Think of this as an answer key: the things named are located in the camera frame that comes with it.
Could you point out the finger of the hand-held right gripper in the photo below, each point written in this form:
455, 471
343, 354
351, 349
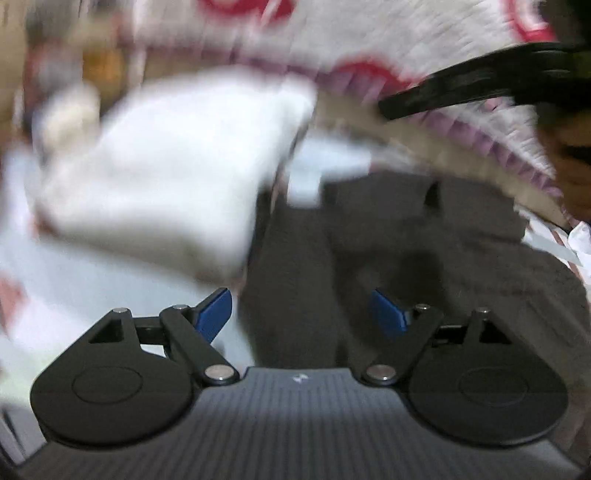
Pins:
461, 85

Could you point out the grey plush rabbit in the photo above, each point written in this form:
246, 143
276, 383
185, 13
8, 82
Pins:
64, 115

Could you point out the white quilt with red bears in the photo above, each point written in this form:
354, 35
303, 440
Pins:
369, 32

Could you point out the dark grey knit sweater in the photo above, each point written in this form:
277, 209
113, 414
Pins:
461, 258

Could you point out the checked bedsheet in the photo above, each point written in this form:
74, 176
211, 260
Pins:
69, 286

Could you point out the person's right hand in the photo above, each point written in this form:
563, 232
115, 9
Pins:
575, 180

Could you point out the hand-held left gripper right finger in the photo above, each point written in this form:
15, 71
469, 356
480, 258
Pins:
388, 314

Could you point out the white fluffy cloth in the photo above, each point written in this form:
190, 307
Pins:
161, 175

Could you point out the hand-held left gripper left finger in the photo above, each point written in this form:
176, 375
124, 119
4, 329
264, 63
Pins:
214, 314

